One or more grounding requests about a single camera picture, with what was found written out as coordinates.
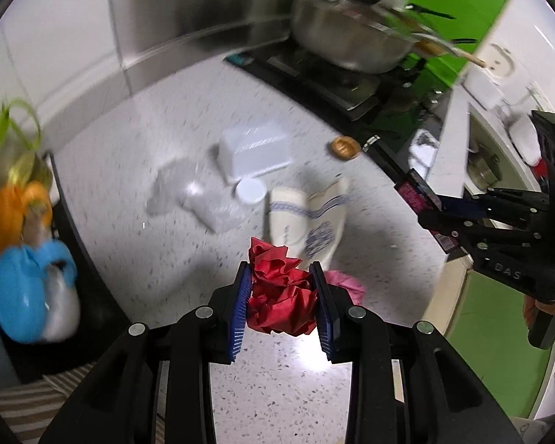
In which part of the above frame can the black pink snack wrapper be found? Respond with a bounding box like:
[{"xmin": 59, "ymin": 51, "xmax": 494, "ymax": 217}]
[{"xmin": 361, "ymin": 134, "xmax": 464, "ymax": 255}]

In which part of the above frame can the pink paper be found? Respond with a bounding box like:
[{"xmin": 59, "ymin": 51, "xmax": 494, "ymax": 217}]
[{"xmin": 324, "ymin": 270, "xmax": 366, "ymax": 306}]

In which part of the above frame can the red paper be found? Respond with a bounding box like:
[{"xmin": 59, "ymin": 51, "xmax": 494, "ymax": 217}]
[{"xmin": 248, "ymin": 238, "xmax": 317, "ymax": 337}]

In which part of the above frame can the small brown round item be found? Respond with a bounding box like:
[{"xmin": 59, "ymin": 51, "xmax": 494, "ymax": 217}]
[{"xmin": 330, "ymin": 135, "xmax": 361, "ymax": 161}]

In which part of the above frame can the white blue patterned paper bag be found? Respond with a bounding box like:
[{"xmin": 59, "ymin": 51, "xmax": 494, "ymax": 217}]
[{"xmin": 268, "ymin": 178, "xmax": 350, "ymax": 270}]

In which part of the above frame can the clear plastic bag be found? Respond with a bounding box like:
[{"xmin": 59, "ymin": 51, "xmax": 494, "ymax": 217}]
[{"xmin": 146, "ymin": 157, "xmax": 245, "ymax": 233}]

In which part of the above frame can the orange gloved hand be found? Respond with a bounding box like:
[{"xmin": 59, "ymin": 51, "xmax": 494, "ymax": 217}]
[{"xmin": 522, "ymin": 296, "xmax": 555, "ymax": 329}]

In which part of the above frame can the steel steamer pot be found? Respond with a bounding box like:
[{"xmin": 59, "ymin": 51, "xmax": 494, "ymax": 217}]
[{"xmin": 467, "ymin": 147, "xmax": 502, "ymax": 191}]

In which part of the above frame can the white round rice cooker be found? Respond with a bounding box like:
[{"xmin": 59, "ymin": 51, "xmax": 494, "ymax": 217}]
[{"xmin": 507, "ymin": 114, "xmax": 541, "ymax": 167}]

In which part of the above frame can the white rice cooker open lid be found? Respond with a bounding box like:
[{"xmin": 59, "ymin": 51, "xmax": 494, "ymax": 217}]
[{"xmin": 462, "ymin": 43, "xmax": 515, "ymax": 110}]

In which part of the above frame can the black gas stove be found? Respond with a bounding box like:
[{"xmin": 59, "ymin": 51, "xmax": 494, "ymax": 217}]
[{"xmin": 225, "ymin": 37, "xmax": 425, "ymax": 121}]

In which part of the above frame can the blue plastic container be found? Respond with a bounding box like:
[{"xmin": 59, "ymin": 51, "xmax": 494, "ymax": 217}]
[{"xmin": 0, "ymin": 239, "xmax": 80, "ymax": 344}]

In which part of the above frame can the white round lid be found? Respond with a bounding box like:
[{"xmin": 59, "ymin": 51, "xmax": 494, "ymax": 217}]
[{"xmin": 234, "ymin": 178, "xmax": 268, "ymax": 205}]

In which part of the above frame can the orange plastic container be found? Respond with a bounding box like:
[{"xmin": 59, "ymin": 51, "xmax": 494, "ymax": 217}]
[{"xmin": 0, "ymin": 181, "xmax": 53, "ymax": 255}]

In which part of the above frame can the stainless steel pot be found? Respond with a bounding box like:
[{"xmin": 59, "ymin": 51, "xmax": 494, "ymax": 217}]
[{"xmin": 290, "ymin": 0, "xmax": 418, "ymax": 74}]

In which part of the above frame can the white plastic box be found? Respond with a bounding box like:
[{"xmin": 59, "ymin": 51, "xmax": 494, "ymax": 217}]
[{"xmin": 217, "ymin": 123, "xmax": 293, "ymax": 185}]

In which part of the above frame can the green ribbon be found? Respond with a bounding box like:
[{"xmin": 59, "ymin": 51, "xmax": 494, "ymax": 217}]
[{"xmin": 0, "ymin": 97, "xmax": 44, "ymax": 186}]

